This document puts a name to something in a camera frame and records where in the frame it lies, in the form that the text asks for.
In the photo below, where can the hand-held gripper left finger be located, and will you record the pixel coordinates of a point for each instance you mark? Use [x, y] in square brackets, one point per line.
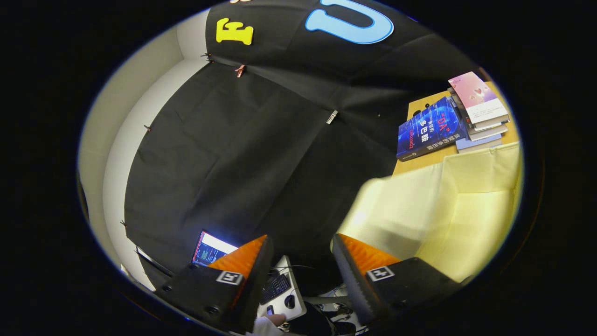
[254, 289]

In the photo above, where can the light blue book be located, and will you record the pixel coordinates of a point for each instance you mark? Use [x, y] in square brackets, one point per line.
[475, 143]

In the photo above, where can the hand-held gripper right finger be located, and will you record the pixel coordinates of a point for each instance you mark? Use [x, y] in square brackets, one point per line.
[354, 289]

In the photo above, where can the dark blue book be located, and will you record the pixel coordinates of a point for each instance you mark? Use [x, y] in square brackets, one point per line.
[426, 128]

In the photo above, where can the pink cover book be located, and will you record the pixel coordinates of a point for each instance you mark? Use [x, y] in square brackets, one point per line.
[473, 93]

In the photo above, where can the black keyboard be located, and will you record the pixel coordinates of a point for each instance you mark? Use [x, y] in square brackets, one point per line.
[275, 287]

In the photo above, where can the black computer mouse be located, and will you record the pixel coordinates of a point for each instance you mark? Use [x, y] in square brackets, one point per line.
[290, 301]

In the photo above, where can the white side desk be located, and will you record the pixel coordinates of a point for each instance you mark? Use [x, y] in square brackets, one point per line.
[289, 268]

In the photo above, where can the cream fabric storage box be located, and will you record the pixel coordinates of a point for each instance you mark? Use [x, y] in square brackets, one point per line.
[443, 210]

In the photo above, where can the grey book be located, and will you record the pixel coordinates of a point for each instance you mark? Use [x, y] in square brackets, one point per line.
[485, 131]

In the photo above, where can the white clothes peg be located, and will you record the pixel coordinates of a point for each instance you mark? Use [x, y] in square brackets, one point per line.
[331, 117]

